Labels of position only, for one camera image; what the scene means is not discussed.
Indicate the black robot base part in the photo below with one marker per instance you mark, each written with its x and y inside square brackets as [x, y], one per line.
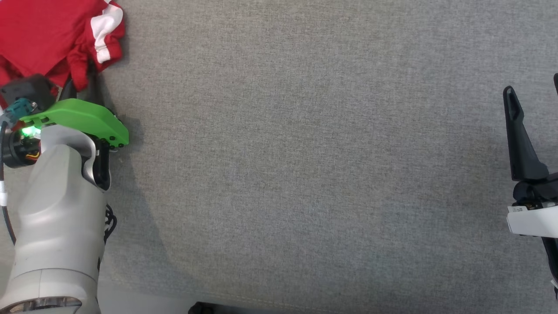
[202, 308]

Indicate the grey fabric sofa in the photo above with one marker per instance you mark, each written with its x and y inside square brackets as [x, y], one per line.
[305, 152]

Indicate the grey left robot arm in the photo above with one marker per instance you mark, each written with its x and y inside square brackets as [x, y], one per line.
[56, 209]

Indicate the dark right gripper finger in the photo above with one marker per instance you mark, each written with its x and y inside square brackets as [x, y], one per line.
[556, 83]

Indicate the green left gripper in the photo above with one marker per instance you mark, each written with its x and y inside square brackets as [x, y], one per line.
[83, 115]

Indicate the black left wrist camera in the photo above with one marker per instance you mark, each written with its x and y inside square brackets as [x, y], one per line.
[30, 87]

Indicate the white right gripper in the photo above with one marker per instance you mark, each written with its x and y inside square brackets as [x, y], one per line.
[536, 218]

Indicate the red basketball jersey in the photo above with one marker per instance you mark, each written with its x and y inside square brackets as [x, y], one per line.
[39, 35]

